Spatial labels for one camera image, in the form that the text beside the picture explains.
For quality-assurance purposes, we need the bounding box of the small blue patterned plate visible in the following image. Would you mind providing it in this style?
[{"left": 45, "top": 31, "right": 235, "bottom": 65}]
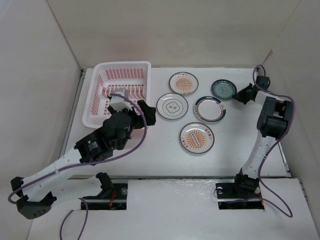
[{"left": 211, "top": 79, "right": 237, "bottom": 100}]

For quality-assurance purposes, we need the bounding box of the orange sunburst plate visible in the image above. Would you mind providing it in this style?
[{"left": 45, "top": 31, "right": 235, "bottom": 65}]
[
  {"left": 179, "top": 122, "right": 215, "bottom": 155},
  {"left": 169, "top": 71, "right": 199, "bottom": 95}
]

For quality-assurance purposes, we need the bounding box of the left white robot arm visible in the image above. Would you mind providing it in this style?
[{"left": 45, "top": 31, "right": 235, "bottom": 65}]
[{"left": 8, "top": 94, "right": 156, "bottom": 220}]

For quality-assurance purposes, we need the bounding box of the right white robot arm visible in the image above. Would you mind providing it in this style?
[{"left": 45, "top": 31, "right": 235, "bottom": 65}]
[{"left": 231, "top": 84, "right": 296, "bottom": 197}]

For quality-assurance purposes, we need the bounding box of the pink white dish rack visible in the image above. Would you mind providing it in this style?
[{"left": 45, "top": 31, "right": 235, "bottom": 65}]
[{"left": 82, "top": 61, "right": 152, "bottom": 129}]

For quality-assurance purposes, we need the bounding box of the white plate quatrefoil motif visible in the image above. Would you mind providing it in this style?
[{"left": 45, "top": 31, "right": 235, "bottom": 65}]
[{"left": 156, "top": 93, "right": 189, "bottom": 120}]

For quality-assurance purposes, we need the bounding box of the green red rimmed plate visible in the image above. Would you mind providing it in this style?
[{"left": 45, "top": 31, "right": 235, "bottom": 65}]
[{"left": 193, "top": 96, "right": 227, "bottom": 124}]

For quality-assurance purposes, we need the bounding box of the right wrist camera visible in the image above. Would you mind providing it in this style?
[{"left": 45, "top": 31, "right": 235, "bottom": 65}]
[{"left": 255, "top": 75, "right": 271, "bottom": 91}]

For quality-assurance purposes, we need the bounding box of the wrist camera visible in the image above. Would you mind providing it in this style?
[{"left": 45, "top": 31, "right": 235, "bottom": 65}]
[
  {"left": 255, "top": 75, "right": 271, "bottom": 91},
  {"left": 108, "top": 88, "right": 132, "bottom": 112}
]

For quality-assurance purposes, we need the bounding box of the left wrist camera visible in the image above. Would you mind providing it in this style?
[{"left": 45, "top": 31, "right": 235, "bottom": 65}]
[{"left": 108, "top": 88, "right": 132, "bottom": 112}]

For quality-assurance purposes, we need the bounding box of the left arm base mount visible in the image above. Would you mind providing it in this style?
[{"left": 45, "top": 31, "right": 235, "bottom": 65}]
[{"left": 83, "top": 172, "right": 128, "bottom": 211}]

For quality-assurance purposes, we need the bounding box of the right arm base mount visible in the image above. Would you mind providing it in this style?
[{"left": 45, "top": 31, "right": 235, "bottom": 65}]
[{"left": 214, "top": 173, "right": 265, "bottom": 210}]

